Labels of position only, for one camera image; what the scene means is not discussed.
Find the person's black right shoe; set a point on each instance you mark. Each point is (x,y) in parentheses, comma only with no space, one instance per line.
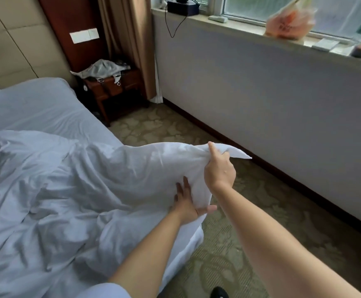
(219,293)

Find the dark wooden nightstand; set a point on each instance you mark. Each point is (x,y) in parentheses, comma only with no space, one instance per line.
(115,90)

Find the window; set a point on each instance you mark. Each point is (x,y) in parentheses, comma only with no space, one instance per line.
(255,6)

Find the person's right hand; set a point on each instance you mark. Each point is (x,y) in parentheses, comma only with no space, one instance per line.
(221,172)

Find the white bed sheet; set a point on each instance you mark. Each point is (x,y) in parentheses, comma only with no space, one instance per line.
(56,114)

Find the beige padded headboard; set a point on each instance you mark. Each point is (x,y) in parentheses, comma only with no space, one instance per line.
(13,40)

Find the dark wooden wall panel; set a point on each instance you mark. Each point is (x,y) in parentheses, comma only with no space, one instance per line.
(62,15)

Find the person's white shirt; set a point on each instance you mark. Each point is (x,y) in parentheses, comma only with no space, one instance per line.
(103,291)

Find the orange plastic bag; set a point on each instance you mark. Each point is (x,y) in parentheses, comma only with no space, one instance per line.
(289,21)

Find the person's left forearm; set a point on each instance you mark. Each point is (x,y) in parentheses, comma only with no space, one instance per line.
(146,263)

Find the white wall switch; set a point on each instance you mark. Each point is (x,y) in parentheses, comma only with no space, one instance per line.
(84,36)

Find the black device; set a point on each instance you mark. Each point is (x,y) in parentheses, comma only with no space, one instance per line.
(183,8)

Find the white flat box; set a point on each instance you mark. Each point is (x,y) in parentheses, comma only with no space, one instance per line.
(325,44)

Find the person's right forearm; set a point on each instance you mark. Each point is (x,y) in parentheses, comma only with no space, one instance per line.
(273,251)

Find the person's left hand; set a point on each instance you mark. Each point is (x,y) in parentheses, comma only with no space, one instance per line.
(186,206)

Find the white duvet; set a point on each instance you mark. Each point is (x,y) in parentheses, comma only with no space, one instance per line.
(75,201)

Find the small white remote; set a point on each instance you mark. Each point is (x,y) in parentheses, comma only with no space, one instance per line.
(217,19)

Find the brown curtain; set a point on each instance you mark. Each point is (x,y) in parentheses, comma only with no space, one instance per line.
(131,34)

